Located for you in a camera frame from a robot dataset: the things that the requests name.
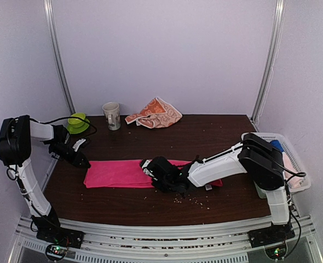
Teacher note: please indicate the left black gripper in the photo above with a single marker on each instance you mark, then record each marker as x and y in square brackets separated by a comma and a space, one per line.
[78, 158]

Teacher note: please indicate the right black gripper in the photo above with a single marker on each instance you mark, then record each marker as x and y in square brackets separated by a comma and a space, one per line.
[157, 187]

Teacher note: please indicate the pink microfiber towel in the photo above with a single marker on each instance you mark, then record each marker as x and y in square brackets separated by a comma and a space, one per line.
[124, 174]

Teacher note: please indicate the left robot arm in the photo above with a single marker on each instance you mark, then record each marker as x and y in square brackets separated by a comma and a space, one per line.
[15, 151]

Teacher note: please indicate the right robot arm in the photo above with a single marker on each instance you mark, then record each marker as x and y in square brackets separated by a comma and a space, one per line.
[253, 156]

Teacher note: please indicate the green plastic plate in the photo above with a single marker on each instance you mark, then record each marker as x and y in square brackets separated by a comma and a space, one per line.
[78, 128]

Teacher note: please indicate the green plastic bowl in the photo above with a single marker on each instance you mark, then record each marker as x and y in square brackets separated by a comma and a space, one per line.
[76, 120]

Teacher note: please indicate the beige ceramic mug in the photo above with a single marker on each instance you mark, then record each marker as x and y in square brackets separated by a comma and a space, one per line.
[111, 111]

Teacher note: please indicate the orange patterned towel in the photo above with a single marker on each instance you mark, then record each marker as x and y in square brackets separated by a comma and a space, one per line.
[156, 114]

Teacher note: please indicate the dark blue rolled towel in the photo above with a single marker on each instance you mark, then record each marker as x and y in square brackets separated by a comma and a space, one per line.
[277, 144]

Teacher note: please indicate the light pink rolled towel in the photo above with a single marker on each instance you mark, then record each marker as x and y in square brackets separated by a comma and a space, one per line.
[296, 181]

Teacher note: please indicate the white plastic basket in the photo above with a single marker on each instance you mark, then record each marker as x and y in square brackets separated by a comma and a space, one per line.
[291, 161]

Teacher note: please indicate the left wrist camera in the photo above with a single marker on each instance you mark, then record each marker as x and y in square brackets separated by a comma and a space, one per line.
[81, 143]

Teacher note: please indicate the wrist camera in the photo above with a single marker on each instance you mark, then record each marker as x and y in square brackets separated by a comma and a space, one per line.
[159, 168]
[81, 143]

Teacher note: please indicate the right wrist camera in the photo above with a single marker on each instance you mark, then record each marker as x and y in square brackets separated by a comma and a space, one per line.
[159, 168]

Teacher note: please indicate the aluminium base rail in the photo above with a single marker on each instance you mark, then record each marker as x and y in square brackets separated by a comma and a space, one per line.
[223, 242]

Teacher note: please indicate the left aluminium frame post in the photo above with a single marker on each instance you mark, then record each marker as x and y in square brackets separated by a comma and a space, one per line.
[49, 14]

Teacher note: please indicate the aluminium frame post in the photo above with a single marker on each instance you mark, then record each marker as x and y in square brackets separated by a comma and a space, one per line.
[49, 14]
[271, 57]

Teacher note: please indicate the right aluminium frame post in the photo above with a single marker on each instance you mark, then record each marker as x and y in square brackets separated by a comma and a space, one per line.
[271, 57]

